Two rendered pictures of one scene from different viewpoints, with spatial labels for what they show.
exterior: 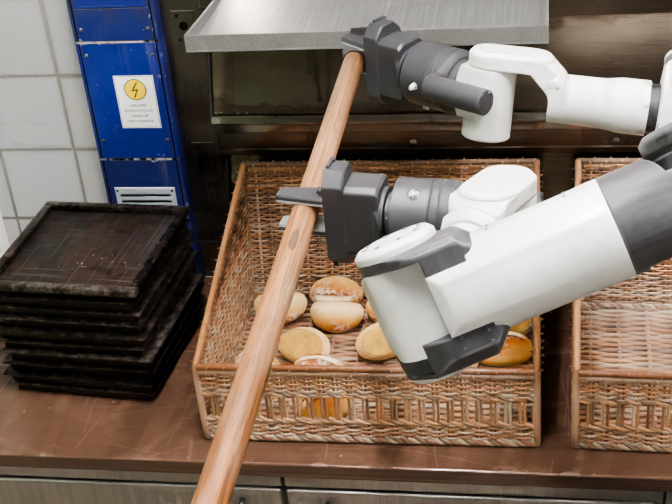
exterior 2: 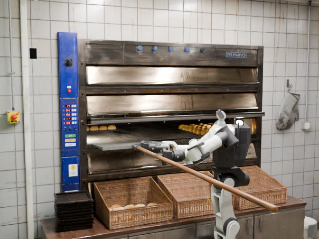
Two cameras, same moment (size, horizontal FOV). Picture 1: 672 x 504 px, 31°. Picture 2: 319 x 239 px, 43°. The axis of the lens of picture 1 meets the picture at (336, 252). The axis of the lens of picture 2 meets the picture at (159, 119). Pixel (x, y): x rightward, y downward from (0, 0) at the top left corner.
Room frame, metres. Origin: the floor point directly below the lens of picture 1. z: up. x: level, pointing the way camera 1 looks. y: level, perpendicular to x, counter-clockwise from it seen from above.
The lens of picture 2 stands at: (-1.15, 1.68, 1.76)
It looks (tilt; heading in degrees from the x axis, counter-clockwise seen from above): 6 degrees down; 325
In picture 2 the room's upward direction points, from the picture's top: straight up
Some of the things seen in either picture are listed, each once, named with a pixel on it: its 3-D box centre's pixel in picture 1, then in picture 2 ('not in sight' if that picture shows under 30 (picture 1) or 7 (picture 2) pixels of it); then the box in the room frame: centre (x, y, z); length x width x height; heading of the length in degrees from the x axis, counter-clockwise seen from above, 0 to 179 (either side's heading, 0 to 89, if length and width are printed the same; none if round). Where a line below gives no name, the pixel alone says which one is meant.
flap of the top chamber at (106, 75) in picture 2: not in sight; (179, 75); (1.90, -0.68, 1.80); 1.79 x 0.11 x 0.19; 78
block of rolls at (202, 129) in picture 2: not in sight; (208, 128); (2.22, -1.34, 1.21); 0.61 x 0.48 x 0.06; 168
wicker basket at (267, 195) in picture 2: not in sight; (248, 186); (1.51, -1.25, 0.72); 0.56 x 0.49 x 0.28; 80
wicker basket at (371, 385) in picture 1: (378, 292); (132, 200); (1.76, -0.07, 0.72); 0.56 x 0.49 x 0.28; 79
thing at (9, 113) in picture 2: not in sight; (13, 116); (2.16, 0.79, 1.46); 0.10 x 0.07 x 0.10; 78
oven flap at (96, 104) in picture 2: not in sight; (179, 102); (1.90, -0.68, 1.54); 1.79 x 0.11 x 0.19; 78
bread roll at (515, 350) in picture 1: (503, 345); not in sight; (1.70, -0.27, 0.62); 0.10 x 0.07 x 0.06; 85
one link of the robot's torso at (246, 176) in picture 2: not in sight; (230, 176); (1.05, -0.53, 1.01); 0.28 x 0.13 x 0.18; 79
